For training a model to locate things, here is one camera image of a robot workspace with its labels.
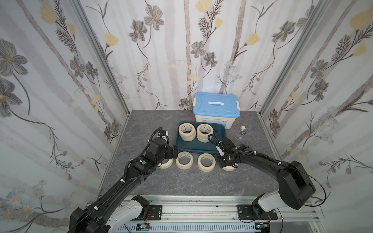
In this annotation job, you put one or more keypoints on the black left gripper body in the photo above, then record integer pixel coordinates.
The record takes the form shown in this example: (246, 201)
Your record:
(166, 154)

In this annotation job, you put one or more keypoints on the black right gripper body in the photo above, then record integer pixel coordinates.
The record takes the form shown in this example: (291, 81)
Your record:
(223, 158)

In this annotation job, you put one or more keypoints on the masking tape roll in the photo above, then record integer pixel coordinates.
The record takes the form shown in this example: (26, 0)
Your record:
(203, 131)
(184, 161)
(187, 132)
(206, 162)
(230, 168)
(165, 164)

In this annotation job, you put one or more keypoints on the teal plastic tray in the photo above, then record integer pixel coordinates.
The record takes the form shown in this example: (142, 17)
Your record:
(196, 146)

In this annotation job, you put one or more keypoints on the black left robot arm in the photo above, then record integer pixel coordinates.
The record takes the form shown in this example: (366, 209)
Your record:
(105, 215)

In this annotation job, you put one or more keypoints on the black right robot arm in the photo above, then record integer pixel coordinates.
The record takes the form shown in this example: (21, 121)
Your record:
(295, 187)

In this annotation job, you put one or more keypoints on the white box with blue lid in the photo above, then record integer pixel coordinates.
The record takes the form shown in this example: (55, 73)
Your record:
(217, 108)

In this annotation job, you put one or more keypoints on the glass flask with stopper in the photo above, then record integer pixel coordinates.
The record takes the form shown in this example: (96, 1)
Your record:
(240, 135)

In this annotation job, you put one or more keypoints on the small circuit board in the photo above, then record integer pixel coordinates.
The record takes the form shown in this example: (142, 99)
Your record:
(143, 227)

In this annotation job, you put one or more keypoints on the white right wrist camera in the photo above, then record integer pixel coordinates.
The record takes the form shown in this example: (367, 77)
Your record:
(221, 149)

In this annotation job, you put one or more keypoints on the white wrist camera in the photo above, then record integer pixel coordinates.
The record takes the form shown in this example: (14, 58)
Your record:
(221, 149)
(163, 134)

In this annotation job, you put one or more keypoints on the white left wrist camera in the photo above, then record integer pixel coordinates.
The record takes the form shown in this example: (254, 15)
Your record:
(163, 134)

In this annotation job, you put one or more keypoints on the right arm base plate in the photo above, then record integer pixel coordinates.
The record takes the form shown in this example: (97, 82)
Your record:
(244, 212)

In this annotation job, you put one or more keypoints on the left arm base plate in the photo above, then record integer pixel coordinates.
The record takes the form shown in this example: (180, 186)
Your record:
(152, 212)

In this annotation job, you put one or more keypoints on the aluminium frame rail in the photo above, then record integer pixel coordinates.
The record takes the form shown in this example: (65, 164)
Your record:
(209, 214)

